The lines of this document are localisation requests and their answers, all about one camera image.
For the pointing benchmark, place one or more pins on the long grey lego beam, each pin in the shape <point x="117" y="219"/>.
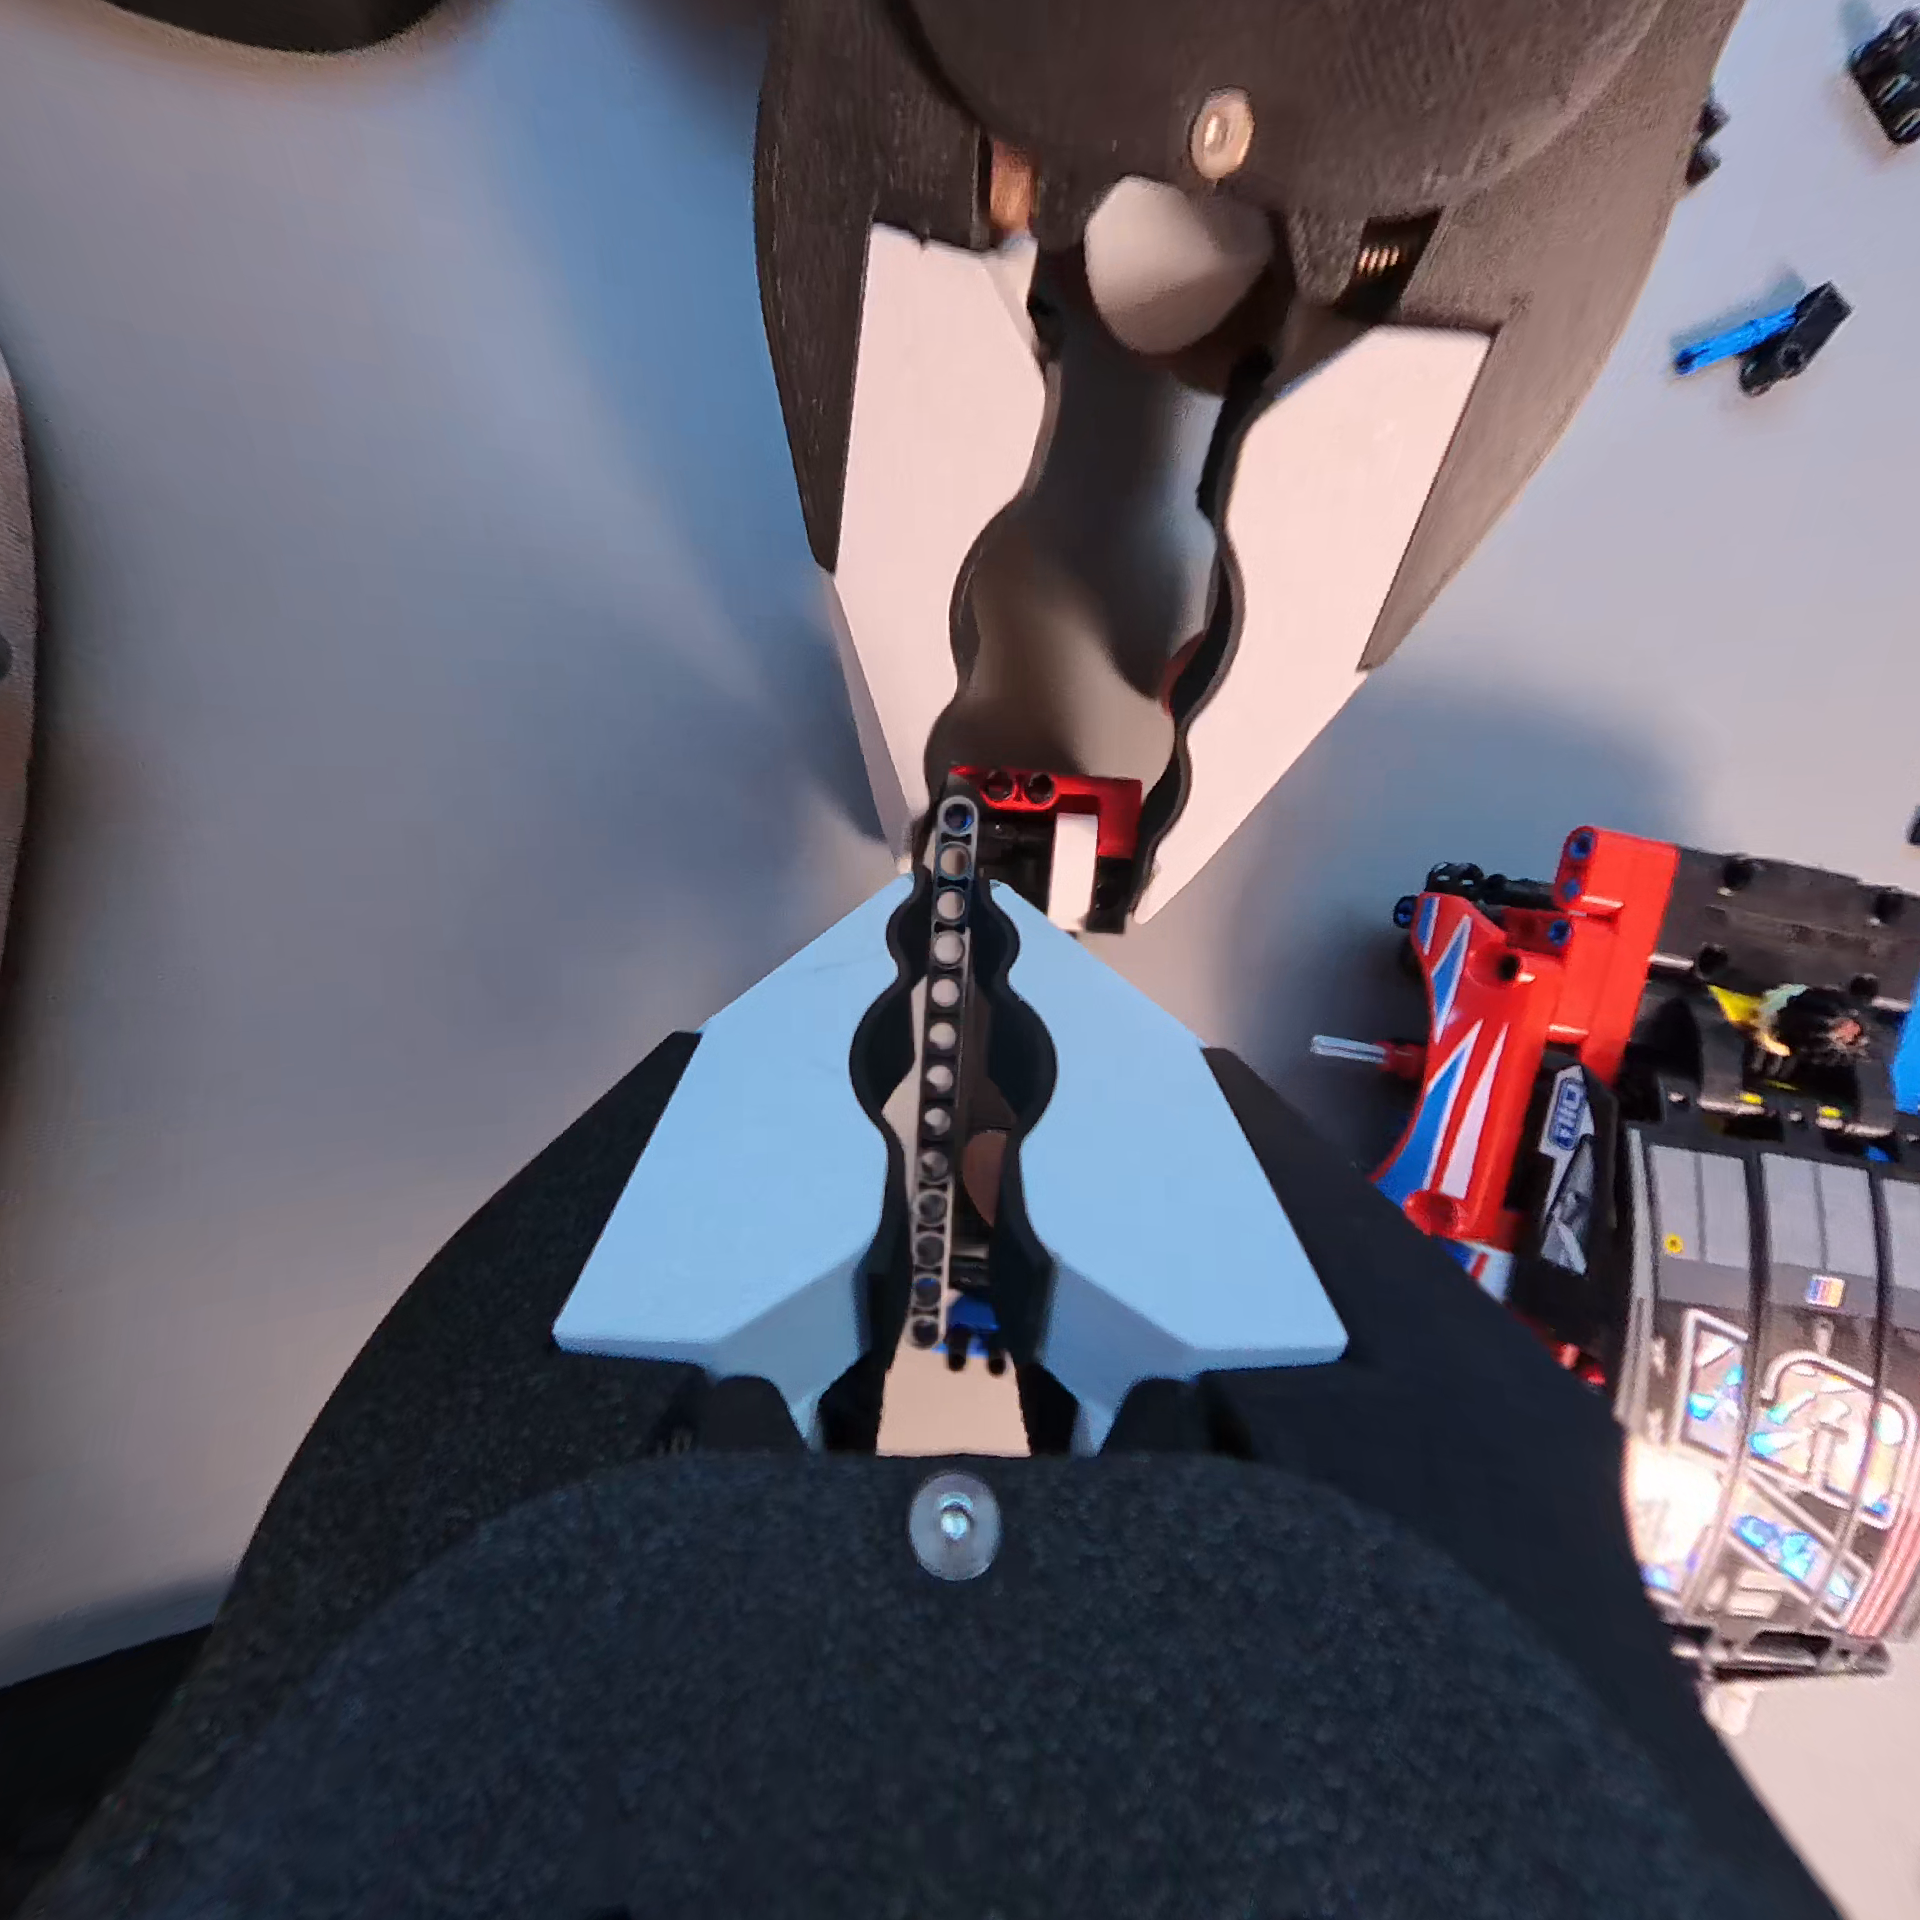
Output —
<point x="944" y="960"/>

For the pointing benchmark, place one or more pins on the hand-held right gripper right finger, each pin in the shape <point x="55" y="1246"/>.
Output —
<point x="1170" y="1200"/>

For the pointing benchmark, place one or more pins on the black lego connector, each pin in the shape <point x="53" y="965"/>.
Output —
<point x="1890" y="77"/>

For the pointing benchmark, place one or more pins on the person's right hand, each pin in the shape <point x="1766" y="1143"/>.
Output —
<point x="993" y="1179"/>

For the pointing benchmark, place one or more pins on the red lego piece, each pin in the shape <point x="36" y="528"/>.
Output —
<point x="1102" y="797"/>

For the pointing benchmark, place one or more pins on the red white blue lego car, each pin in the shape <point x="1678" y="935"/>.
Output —
<point x="1516" y="1049"/>

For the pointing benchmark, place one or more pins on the black lego spoiler assembly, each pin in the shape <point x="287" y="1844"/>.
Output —
<point x="1080" y="869"/>

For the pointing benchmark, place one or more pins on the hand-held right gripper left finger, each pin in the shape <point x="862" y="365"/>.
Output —
<point x="734" y="1184"/>

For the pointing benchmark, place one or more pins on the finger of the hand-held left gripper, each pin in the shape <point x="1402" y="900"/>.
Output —
<point x="1320" y="525"/>
<point x="914" y="451"/>

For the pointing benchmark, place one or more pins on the black connector with blue pin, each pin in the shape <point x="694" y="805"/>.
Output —
<point x="1793" y="339"/>

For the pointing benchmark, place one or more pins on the black wrist rest pad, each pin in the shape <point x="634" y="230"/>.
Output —
<point x="255" y="15"/>

